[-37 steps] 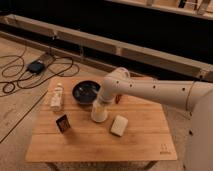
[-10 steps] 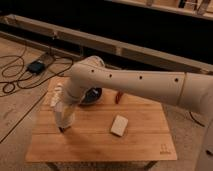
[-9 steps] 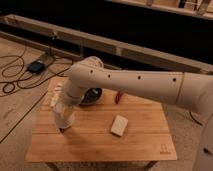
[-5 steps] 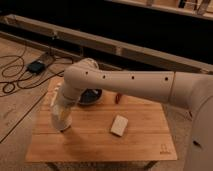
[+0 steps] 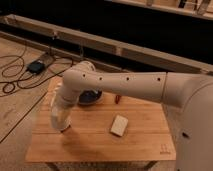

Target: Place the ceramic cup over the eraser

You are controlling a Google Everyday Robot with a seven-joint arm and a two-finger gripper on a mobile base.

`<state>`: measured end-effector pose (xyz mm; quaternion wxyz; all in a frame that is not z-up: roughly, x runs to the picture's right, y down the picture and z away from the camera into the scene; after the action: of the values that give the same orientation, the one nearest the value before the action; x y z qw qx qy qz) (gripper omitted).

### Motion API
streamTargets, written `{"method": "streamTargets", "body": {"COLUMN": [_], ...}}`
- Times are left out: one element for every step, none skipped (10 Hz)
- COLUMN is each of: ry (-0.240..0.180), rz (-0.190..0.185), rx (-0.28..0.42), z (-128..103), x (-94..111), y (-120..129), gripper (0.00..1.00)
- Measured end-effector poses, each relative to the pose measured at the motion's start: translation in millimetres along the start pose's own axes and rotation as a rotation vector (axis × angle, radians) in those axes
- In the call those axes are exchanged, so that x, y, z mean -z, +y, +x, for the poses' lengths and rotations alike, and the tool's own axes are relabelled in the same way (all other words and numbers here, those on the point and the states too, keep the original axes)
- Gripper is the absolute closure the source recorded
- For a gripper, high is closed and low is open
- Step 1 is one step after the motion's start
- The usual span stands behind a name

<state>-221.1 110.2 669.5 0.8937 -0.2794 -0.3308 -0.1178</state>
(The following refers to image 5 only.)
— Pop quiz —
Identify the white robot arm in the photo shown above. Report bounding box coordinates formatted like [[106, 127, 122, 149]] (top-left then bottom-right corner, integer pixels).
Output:
[[55, 61, 213, 171]]

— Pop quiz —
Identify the dark ceramic bowl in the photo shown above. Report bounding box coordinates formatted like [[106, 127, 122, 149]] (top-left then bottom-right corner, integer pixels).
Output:
[[78, 90, 102, 105]]

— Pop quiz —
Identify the red brown sausage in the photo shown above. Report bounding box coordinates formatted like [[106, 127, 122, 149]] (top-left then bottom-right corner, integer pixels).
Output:
[[115, 95, 121, 104]]

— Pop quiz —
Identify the white sponge block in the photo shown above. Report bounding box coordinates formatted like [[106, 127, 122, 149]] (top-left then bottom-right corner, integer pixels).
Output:
[[110, 115, 128, 136]]

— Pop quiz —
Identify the wooden table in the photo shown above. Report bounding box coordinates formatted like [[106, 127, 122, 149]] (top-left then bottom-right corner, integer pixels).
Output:
[[26, 78, 176, 164]]

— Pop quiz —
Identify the blue power box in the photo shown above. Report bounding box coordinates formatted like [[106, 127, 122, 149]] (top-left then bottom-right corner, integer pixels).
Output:
[[27, 61, 45, 74]]

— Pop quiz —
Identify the black floor cable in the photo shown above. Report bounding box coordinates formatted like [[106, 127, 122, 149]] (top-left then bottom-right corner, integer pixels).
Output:
[[0, 39, 81, 98]]

